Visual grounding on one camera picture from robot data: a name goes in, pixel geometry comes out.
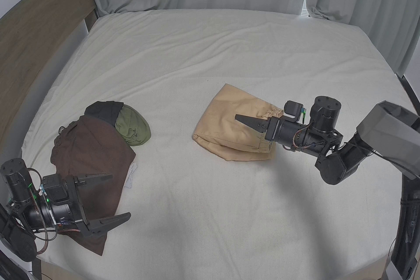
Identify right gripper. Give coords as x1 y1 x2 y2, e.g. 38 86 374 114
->
234 114 311 150

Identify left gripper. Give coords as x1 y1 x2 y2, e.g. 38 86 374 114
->
28 173 132 238

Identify tan shorts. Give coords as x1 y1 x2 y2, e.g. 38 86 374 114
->
192 83 286 162

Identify bed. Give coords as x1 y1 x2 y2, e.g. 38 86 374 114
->
0 0 420 280

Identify white garment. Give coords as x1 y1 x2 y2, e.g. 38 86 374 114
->
123 162 138 189

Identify brown garment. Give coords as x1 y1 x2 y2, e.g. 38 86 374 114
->
51 115 137 256

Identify green garment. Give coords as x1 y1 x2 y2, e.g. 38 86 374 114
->
115 104 152 147

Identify black garment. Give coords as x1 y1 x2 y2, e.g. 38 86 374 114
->
85 101 124 128

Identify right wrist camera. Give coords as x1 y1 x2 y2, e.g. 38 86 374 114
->
283 100 304 124

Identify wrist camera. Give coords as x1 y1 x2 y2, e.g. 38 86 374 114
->
283 100 304 124
39 173 68 204

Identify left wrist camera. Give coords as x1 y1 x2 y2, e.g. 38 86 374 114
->
39 173 68 204

